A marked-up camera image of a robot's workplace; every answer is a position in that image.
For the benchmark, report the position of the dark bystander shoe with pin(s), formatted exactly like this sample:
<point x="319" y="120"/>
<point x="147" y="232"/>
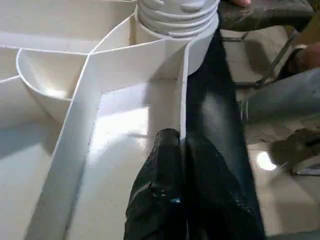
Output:
<point x="295" y="147"/>

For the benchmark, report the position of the white plastic table top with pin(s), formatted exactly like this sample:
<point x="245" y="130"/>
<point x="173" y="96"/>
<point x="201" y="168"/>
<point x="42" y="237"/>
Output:
<point x="37" y="125"/>

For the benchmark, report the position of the pink rounded object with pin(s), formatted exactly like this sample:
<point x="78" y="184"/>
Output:
<point x="240" y="2"/>

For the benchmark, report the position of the bystander bare hand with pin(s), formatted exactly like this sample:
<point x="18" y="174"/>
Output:
<point x="307" y="58"/>

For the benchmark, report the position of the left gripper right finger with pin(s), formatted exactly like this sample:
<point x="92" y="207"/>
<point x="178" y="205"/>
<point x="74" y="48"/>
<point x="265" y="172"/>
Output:
<point x="217" y="200"/>

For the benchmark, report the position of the white plastic table leg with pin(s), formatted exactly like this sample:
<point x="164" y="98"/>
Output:
<point x="175" y="17"/>

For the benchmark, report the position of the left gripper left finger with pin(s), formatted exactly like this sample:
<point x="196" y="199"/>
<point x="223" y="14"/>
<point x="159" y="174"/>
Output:
<point x="160" y="190"/>

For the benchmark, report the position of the blue jeans leg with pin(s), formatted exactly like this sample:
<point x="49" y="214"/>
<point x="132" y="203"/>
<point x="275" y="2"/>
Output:
<point x="287" y="100"/>

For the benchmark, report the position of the olive mottled bag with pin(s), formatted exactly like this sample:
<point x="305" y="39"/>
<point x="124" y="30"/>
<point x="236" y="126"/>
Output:
<point x="262" y="15"/>

